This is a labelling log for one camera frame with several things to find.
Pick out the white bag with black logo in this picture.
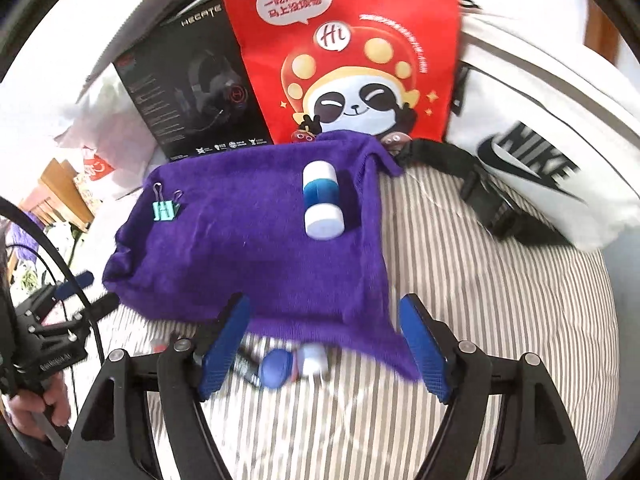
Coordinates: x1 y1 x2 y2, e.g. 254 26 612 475
442 0 640 253

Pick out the purple towel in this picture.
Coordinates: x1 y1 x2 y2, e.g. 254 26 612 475
102 130 421 383

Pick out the green binder clip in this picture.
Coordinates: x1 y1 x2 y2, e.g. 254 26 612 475
151 183 185 223

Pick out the black headset box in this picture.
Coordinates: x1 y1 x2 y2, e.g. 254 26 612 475
112 0 276 161

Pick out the wooden furniture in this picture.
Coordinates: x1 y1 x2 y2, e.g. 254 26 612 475
17 157 98 231

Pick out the small white bottle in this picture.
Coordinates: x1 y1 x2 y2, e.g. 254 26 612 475
299 342 331 380

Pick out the brown wooden door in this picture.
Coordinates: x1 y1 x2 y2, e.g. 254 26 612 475
585 0 626 81

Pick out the white and blue bottle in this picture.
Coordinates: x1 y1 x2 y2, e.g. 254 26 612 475
302 160 346 241

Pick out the person's left hand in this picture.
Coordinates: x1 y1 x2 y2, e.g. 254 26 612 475
0 371 72 451

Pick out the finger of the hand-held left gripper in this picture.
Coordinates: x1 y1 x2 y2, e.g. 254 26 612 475
54 270 96 302
75 293 121 322

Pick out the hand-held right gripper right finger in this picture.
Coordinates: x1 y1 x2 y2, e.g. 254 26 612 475
399 292 588 480

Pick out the black cable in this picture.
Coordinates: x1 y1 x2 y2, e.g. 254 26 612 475
0 197 107 361

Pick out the red panda print bag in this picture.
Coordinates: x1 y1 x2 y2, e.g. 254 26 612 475
214 0 463 148

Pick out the small white capped red-blue item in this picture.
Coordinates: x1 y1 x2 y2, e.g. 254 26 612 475
257 349 301 391

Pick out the white plastic bag red print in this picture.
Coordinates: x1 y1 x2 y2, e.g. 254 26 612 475
55 67 168 201

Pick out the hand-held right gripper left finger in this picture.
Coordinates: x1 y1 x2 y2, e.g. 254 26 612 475
60 292 252 480

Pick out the black strap with buckle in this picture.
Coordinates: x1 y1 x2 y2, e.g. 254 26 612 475
380 137 571 246

